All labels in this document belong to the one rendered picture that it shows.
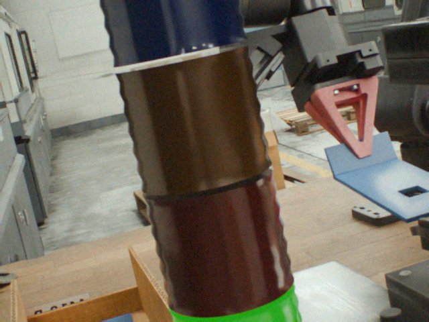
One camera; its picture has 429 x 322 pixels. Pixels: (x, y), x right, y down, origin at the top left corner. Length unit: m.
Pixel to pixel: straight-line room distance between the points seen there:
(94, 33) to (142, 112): 11.02
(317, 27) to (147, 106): 0.53
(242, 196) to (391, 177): 0.49
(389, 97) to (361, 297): 0.32
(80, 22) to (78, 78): 0.88
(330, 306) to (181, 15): 0.44
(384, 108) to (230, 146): 0.67
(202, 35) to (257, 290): 0.07
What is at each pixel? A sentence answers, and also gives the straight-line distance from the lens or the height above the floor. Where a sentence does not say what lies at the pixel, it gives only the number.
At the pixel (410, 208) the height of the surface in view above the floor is 0.99.
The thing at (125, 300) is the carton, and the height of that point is 0.92.
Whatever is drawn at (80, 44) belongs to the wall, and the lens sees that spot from 11.18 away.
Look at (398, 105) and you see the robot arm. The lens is 0.83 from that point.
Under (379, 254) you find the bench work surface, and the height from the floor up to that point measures 0.90.
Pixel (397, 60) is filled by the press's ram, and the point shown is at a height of 1.12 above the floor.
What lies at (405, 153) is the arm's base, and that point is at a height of 0.97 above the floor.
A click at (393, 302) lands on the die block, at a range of 0.47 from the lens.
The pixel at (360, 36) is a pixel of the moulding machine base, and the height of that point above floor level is 0.57.
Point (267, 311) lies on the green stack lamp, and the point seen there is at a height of 1.08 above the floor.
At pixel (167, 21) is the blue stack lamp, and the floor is 1.16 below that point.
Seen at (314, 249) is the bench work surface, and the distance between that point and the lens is 0.79.
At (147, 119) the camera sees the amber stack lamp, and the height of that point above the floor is 1.14.
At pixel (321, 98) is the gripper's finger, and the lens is 0.69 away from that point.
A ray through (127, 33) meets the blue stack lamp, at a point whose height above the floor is 1.16.
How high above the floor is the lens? 1.16
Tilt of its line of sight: 11 degrees down
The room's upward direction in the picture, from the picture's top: 12 degrees counter-clockwise
